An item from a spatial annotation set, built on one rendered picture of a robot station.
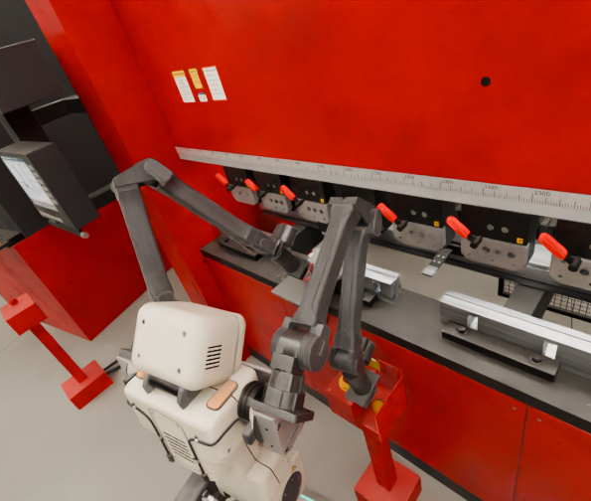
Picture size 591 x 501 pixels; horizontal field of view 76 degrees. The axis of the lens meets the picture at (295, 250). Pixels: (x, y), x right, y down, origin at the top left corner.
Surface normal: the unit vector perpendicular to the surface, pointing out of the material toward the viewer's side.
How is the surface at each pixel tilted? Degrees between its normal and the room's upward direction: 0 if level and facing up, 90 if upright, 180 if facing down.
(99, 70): 90
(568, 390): 0
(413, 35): 90
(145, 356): 48
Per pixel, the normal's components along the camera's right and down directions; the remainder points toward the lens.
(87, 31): 0.70, 0.24
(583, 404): -0.25, -0.80
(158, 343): -0.51, -0.10
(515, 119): -0.67, 0.55
